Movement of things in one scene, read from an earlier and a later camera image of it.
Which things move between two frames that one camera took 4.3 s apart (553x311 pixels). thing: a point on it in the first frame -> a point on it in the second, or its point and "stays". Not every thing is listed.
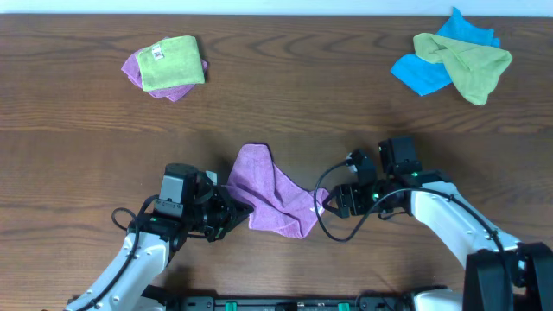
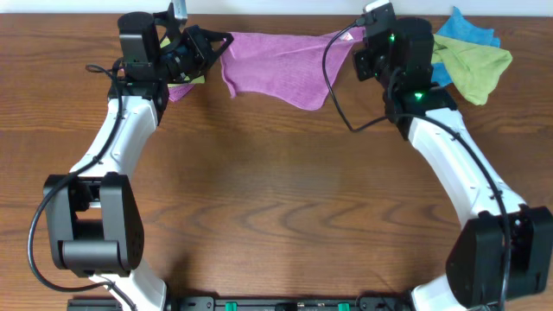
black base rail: x=378 y=303 stays
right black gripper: x=352 y=200 -> x=361 y=70
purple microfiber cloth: x=278 y=203 -> x=288 y=68
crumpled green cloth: x=473 y=70 stays
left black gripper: x=232 y=215 -> x=199 y=39
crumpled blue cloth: x=422 y=76 stays
